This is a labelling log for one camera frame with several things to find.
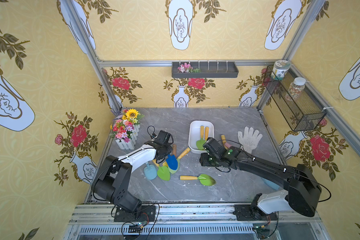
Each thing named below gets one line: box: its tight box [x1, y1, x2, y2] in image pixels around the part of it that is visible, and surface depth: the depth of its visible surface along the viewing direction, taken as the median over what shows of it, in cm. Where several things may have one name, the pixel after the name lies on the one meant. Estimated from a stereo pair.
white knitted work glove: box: [237, 126, 263, 154], surface depth 105 cm
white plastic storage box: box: [188, 120, 215, 154], surface depth 106 cm
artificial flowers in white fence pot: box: [110, 108, 145, 150], surface depth 92 cm
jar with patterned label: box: [271, 59, 292, 80], surface depth 87 cm
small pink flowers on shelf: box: [177, 62, 201, 73], surface depth 89 cm
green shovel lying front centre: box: [179, 174, 216, 186], surface depth 85 cm
